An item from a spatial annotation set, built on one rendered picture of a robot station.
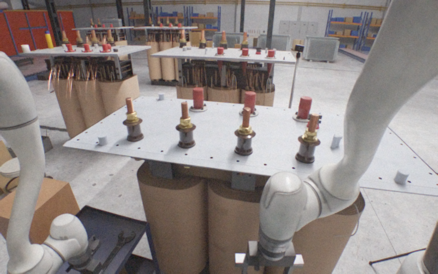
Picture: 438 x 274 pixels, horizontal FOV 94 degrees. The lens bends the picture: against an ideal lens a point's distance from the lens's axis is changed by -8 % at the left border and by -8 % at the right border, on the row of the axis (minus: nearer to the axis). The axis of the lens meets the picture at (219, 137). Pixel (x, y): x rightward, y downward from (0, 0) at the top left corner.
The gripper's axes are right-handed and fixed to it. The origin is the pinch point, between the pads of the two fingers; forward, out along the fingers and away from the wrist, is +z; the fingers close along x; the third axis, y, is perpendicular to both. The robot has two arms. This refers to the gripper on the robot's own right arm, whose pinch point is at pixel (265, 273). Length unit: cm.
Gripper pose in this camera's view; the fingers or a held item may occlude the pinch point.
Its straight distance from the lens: 81.0
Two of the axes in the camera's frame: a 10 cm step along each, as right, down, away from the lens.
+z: -0.2, 8.8, 4.8
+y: -0.3, 4.8, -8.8
